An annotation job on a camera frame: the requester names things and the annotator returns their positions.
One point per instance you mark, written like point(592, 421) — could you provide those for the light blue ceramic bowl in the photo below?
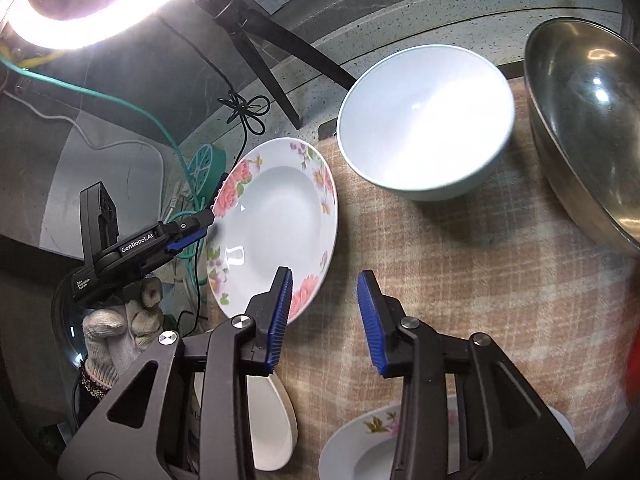
point(427, 123)

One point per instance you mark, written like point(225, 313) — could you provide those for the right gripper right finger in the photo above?
point(381, 316)

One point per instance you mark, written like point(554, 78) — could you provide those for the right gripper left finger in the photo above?
point(269, 311)

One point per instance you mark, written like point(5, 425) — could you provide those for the black tripod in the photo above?
point(239, 21)

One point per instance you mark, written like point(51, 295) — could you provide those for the white spoon-shaped dish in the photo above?
point(273, 423)

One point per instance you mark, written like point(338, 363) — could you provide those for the left gloved hand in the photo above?
point(117, 333)

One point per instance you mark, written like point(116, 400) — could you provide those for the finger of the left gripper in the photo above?
point(201, 220)
point(179, 245)

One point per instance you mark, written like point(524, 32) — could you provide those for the teal round power strip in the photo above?
point(206, 168)

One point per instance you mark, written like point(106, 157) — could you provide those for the large steel bowl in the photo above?
point(582, 82)

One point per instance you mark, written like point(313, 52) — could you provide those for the plaid beige cloth mat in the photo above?
point(504, 260)

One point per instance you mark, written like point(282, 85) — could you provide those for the floral rim white plate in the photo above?
point(278, 207)

